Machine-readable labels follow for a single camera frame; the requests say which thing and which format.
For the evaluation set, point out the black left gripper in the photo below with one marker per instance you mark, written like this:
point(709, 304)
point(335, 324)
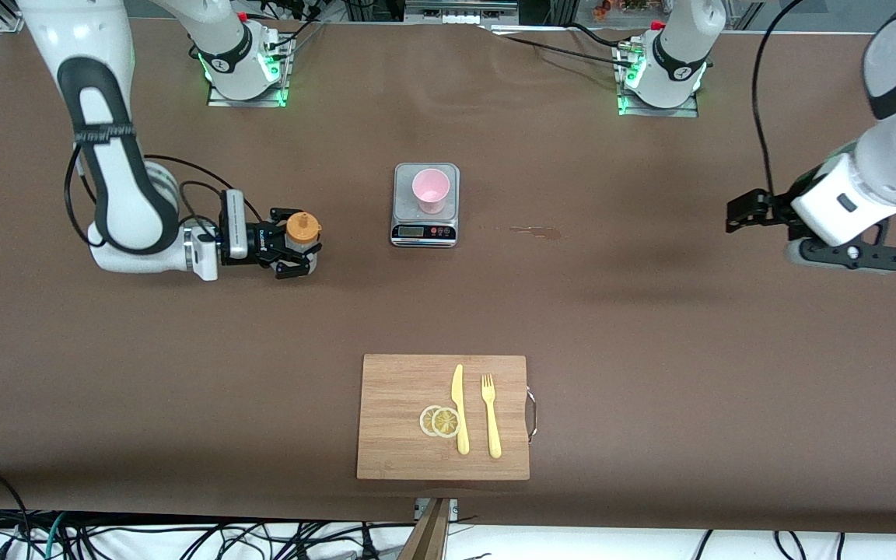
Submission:
point(776, 210)

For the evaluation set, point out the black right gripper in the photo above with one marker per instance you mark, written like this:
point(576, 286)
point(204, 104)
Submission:
point(256, 239)

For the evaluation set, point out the translucent orange-capped sauce bottle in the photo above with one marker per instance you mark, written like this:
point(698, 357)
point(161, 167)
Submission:
point(302, 229)

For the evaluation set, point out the pink plastic cup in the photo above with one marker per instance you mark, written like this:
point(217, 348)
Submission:
point(431, 189)

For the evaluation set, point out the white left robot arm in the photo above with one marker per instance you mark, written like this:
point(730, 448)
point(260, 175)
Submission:
point(891, 163)

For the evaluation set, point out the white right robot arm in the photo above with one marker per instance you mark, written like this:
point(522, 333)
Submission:
point(117, 179)

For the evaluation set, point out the silver digital kitchen scale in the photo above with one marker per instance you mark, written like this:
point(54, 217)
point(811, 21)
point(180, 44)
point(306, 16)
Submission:
point(425, 225)

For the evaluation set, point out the bamboo cutting board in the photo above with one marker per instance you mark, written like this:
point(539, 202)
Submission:
point(401, 420)

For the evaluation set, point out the lemon slice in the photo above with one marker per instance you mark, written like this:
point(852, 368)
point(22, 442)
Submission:
point(446, 422)
point(425, 420)

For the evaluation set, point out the yellow plastic knife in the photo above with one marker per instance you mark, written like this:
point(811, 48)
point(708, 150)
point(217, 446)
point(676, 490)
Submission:
point(460, 412)

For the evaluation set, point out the yellow plastic fork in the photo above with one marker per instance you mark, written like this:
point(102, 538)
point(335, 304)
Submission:
point(491, 420)

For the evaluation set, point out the white power strip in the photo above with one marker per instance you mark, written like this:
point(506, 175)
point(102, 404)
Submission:
point(460, 11)

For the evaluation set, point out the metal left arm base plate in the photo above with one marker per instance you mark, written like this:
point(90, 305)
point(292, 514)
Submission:
point(658, 111)

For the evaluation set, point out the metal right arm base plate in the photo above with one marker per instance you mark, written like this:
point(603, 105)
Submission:
point(222, 99)

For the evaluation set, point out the metal table bracket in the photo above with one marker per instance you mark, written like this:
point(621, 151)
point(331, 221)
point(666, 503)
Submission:
point(453, 509)

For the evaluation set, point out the wooden post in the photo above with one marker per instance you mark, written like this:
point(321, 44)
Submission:
point(426, 537)

